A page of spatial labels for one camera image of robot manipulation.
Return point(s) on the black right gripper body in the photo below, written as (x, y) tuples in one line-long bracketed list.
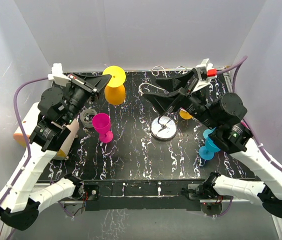
[(191, 102)]

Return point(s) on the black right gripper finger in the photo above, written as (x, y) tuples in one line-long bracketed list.
[(172, 84), (164, 102)]

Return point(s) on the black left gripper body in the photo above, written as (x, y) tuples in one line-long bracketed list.
[(79, 96)]

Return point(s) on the orange wine glass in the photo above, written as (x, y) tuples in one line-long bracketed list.
[(185, 115), (115, 91)]

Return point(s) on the magenta wine glass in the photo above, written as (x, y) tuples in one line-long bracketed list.
[(102, 124)]

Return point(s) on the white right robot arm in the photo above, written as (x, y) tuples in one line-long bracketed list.
[(224, 118)]

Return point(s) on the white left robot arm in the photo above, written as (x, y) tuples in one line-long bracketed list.
[(58, 108)]

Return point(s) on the orange wine glass on rack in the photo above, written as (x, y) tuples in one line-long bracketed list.
[(185, 115)]

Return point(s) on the blue wine glass back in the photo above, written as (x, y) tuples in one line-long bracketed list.
[(207, 132)]

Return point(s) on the blue wine glass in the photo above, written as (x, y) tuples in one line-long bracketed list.
[(208, 151), (207, 132)]

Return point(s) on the blue wine glass front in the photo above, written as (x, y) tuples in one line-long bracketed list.
[(208, 151)]

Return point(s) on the chrome wire wine glass rack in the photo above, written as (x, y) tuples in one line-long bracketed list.
[(166, 130)]

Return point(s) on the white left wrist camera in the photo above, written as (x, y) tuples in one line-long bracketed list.
[(58, 76)]

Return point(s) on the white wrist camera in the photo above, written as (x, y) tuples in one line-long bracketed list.
[(206, 72), (58, 76)]

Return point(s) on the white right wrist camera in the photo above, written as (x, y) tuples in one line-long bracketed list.
[(206, 72)]

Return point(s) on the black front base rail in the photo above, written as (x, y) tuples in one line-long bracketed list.
[(145, 194)]

